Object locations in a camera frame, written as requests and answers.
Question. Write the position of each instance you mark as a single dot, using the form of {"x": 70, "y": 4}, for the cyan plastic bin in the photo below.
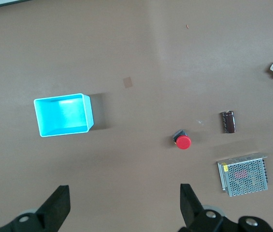
{"x": 44, "y": 120}

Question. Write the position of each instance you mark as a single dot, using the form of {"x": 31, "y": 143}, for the dark brown capacitor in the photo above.
{"x": 228, "y": 122}

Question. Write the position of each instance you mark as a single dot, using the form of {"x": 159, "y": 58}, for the metal mesh power supply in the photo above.
{"x": 245, "y": 178}

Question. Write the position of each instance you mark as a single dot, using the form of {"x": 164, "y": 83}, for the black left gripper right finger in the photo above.
{"x": 190, "y": 212}

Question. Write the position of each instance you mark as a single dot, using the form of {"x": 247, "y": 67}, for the brown square tape patch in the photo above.
{"x": 127, "y": 82}

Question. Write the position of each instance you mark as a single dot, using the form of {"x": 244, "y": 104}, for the red push button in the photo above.
{"x": 183, "y": 142}

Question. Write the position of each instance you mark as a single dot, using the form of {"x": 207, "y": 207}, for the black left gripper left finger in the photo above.
{"x": 53, "y": 212}

